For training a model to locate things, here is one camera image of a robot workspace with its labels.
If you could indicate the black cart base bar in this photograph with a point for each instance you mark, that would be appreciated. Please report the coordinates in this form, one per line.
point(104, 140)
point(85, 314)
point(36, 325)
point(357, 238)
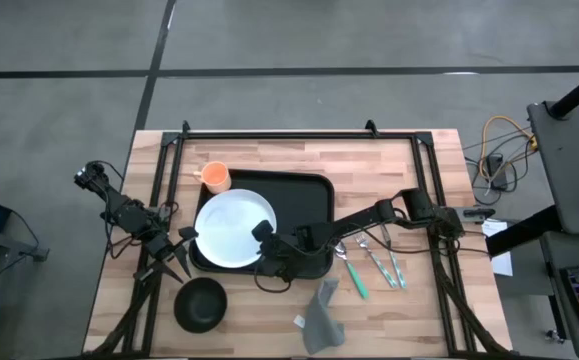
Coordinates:
point(524, 230)

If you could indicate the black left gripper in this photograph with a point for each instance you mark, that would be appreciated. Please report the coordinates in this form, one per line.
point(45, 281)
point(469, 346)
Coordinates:
point(164, 245)

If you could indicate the white paper sheet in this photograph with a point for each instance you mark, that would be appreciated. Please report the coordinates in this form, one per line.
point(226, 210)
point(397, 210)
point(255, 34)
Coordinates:
point(501, 262)

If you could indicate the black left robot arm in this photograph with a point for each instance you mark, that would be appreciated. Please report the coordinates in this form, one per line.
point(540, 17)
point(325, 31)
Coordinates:
point(124, 212)

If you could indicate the black power adapter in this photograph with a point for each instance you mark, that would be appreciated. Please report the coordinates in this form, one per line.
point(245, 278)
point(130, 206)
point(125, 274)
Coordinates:
point(495, 165)

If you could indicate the grey cloth napkin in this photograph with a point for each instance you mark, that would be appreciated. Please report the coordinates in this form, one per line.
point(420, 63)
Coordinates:
point(321, 320)

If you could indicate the white round plate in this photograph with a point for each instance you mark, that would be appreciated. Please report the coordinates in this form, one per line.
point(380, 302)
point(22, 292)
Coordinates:
point(229, 230)

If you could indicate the grey side desk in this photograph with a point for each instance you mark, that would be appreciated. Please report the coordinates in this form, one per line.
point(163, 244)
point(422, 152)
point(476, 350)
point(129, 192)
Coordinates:
point(554, 250)

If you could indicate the orange cup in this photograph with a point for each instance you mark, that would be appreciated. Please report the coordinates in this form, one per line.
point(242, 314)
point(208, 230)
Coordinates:
point(215, 175)

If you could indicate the black plastic tray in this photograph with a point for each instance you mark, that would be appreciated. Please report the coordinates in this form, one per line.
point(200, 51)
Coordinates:
point(304, 200)

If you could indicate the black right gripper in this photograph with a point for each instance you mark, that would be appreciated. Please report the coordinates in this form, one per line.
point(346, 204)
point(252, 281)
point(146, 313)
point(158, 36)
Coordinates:
point(289, 250)

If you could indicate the black aluminium table frame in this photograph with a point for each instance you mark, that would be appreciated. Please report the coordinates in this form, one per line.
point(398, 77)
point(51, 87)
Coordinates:
point(294, 135)

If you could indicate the grey metal cart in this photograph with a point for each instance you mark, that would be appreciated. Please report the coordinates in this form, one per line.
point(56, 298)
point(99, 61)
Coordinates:
point(569, 160)

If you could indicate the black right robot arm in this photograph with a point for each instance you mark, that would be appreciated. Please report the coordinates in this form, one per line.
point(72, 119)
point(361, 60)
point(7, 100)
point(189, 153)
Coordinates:
point(359, 217)

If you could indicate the black bowl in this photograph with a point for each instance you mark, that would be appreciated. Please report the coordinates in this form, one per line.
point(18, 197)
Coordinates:
point(200, 305)

